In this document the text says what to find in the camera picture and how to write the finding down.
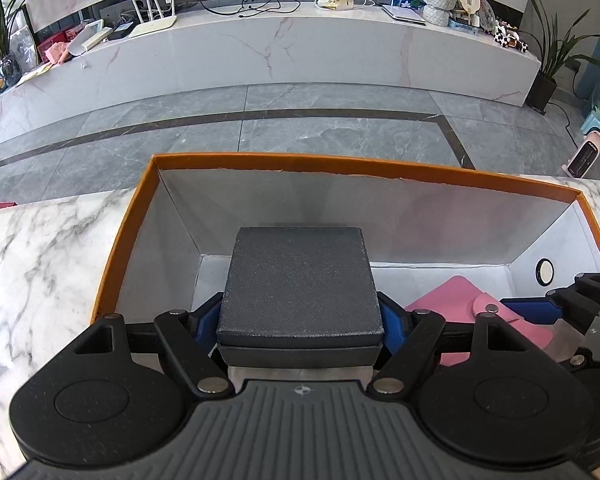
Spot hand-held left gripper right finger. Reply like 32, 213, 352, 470
367, 292, 524, 397

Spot white tray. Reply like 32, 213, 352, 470
67, 19, 112, 54

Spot orange storage box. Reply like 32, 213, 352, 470
89, 154, 600, 372

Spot black textured gift box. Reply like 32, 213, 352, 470
215, 226, 385, 367

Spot cow print toy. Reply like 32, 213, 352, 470
492, 20, 532, 54

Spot black cables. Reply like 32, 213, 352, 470
199, 0, 302, 19

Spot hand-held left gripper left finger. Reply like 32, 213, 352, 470
72, 292, 233, 397

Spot silver laptop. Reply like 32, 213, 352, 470
382, 4, 428, 26

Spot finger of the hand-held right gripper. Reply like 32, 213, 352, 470
499, 287, 600, 333
571, 271, 600, 295

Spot black picture frame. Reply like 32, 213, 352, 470
7, 5, 37, 70

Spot pink wallet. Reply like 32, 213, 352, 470
404, 275, 524, 367

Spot pink gift boxes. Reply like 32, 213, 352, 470
37, 34, 75, 65

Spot white router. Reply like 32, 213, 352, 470
128, 0, 179, 38

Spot patterned glass plate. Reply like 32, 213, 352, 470
480, 0, 499, 34

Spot grey knitted holder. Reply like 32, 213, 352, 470
422, 0, 459, 24

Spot green plant beside picture frame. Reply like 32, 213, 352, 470
0, 0, 37, 63

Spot paper sheets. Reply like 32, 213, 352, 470
17, 62, 57, 84

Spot white marble television cabinet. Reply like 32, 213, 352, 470
0, 0, 543, 152

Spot pink space heater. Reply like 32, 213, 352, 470
564, 130, 600, 180

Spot potted plant in black pot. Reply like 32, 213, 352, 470
522, 0, 600, 114

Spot light blue stool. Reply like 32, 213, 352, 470
580, 114, 600, 149

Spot blue small box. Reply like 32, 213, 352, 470
447, 12, 481, 35

